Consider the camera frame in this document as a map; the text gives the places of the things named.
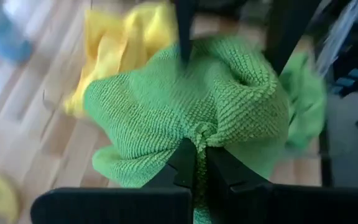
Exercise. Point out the green microfiber towel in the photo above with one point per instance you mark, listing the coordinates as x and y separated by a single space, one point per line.
306 99
182 109

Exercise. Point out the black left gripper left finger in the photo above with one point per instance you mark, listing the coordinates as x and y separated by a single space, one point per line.
120 207

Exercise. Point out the blue grey cart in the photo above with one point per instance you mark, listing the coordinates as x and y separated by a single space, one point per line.
353 62

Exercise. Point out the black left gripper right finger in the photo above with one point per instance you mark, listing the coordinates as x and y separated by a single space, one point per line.
291 205

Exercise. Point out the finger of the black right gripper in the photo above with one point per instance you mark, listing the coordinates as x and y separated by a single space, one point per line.
287 28
186 28

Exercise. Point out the light blue spray bottle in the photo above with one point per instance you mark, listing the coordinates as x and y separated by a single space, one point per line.
5 40

